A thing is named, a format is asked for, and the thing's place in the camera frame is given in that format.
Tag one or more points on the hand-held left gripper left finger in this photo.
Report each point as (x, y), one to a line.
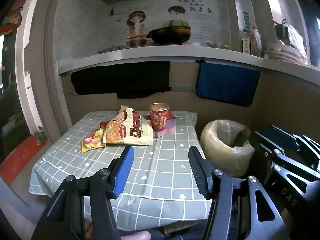
(123, 170)

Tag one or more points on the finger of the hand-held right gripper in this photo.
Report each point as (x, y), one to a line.
(282, 135)
(257, 142)

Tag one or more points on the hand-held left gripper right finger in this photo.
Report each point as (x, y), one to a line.
(197, 170)

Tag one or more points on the trash bin with beige bag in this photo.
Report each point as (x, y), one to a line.
(217, 152)

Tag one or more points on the large cream chip bag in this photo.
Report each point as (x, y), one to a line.
(135, 130)

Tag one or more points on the small yellow snack packet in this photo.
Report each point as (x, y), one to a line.
(91, 140)

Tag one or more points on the small red snack wrapper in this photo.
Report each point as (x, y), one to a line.
(103, 125)

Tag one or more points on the red paper noodle cup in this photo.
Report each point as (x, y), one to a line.
(159, 118)

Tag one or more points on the person's left hand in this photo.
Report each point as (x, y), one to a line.
(136, 236)

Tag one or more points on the grey grid tablecloth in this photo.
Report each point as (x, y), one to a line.
(162, 160)

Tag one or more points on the blue cloth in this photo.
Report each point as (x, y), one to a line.
(225, 85)

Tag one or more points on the white ribbed basket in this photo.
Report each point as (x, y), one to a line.
(282, 53)

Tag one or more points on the black cloth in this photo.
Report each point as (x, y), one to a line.
(120, 80)

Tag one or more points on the small carton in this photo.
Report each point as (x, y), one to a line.
(246, 45)

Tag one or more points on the white cloth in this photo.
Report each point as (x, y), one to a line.
(296, 37)

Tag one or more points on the red floor mat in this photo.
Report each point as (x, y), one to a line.
(22, 157)

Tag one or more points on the black pot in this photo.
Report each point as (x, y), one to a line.
(281, 30)

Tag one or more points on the white kitchen counter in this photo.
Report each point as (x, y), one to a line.
(125, 55)

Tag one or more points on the black wok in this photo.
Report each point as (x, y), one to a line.
(172, 35)

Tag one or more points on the red window decoration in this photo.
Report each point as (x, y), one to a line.
(12, 21)

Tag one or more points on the white wall switch panel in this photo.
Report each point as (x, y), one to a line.
(246, 20)

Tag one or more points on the brown-haired cartoon wall sticker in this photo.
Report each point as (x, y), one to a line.
(136, 21)

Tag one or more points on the green-apron cartoon wall sticker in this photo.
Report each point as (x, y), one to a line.
(176, 12)

